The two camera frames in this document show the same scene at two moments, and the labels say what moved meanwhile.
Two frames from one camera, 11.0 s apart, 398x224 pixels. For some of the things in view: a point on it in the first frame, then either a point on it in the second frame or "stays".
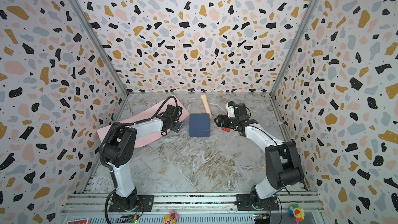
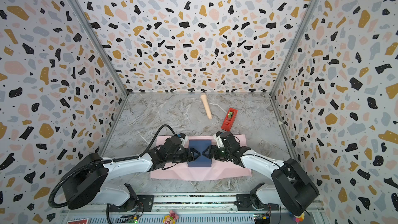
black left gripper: [176, 127] → [189, 157]
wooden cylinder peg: [204, 98] stays
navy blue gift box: [199, 125] → [201, 145]
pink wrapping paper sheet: [103, 131] → [219, 169]
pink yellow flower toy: [170, 219] stays
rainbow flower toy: [297, 212] stays
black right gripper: [225, 121] → [211, 154]
